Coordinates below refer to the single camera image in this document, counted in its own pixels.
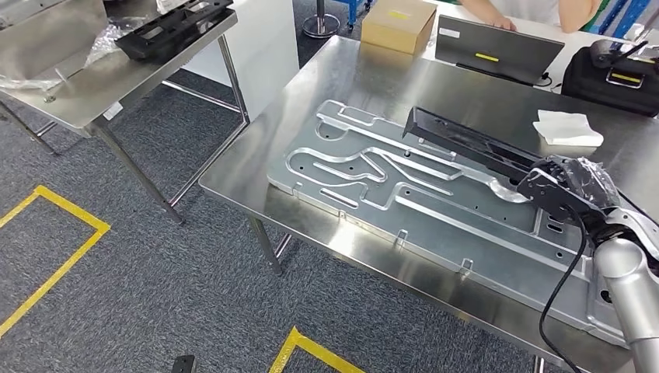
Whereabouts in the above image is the person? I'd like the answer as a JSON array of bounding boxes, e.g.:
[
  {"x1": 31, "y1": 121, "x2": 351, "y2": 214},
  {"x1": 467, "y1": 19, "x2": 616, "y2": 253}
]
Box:
[{"x1": 489, "y1": 0, "x2": 563, "y2": 26}]

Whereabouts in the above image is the blue metal rack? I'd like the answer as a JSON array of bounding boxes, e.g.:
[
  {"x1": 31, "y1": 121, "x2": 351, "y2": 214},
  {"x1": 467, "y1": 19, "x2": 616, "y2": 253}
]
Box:
[{"x1": 334, "y1": 0, "x2": 373, "y2": 30}]

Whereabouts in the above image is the clear plastic film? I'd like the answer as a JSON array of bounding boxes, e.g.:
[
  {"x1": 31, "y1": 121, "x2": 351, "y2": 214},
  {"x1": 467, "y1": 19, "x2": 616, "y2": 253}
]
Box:
[{"x1": 0, "y1": 18, "x2": 150, "y2": 91}]

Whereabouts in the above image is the black plastic plate part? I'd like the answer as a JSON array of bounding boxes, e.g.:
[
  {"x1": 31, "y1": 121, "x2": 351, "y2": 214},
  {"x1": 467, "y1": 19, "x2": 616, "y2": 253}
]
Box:
[
  {"x1": 402, "y1": 106, "x2": 546, "y2": 183},
  {"x1": 113, "y1": 0, "x2": 235, "y2": 61}
]

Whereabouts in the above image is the white folded cloth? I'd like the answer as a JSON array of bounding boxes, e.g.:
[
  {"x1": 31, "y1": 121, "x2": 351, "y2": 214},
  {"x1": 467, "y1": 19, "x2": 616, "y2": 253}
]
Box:
[{"x1": 532, "y1": 109, "x2": 605, "y2": 148}]

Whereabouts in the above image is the grey laptop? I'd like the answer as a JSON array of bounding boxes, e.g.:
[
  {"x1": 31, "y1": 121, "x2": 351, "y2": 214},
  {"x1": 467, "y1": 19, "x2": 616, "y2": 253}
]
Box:
[{"x1": 434, "y1": 14, "x2": 566, "y2": 86}]

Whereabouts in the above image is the bent steel panel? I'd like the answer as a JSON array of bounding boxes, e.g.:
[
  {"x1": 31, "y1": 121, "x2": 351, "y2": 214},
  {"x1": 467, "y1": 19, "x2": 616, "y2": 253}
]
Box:
[{"x1": 0, "y1": 0, "x2": 109, "y2": 81}]

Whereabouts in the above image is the aluminium fixture plate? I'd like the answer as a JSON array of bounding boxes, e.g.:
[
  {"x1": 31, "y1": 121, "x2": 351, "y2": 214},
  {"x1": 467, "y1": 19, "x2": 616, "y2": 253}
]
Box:
[{"x1": 267, "y1": 99, "x2": 632, "y2": 348}]

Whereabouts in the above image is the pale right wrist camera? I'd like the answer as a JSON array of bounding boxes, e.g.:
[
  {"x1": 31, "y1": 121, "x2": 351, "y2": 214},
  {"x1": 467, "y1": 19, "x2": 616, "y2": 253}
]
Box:
[{"x1": 516, "y1": 167, "x2": 616, "y2": 246}]

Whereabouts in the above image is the stainless steel workbench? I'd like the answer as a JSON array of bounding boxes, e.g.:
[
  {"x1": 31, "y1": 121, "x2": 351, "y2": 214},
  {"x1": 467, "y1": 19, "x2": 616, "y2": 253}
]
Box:
[{"x1": 197, "y1": 34, "x2": 659, "y2": 373}]

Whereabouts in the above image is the small stainless steel table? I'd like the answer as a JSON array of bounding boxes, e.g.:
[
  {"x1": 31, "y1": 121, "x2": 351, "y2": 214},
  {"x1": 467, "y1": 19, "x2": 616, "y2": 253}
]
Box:
[{"x1": 0, "y1": 0, "x2": 251, "y2": 225}]

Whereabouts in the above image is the black equipment case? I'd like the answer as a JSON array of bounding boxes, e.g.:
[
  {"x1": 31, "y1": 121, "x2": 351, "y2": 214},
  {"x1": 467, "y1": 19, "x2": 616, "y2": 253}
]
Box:
[{"x1": 560, "y1": 39, "x2": 659, "y2": 118}]

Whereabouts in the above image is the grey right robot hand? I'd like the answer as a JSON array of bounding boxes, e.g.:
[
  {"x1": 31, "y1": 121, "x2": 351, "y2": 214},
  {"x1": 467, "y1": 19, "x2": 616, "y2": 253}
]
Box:
[{"x1": 530, "y1": 155, "x2": 622, "y2": 210}]

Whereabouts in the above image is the cardboard box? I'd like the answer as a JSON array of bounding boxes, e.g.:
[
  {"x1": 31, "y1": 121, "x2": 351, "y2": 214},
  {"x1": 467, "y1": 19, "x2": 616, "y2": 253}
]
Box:
[{"x1": 360, "y1": 0, "x2": 438, "y2": 56}]

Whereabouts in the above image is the white cabinet panel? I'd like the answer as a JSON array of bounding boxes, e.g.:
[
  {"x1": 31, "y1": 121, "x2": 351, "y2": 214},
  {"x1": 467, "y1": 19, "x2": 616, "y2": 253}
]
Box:
[{"x1": 183, "y1": 0, "x2": 301, "y2": 122}]

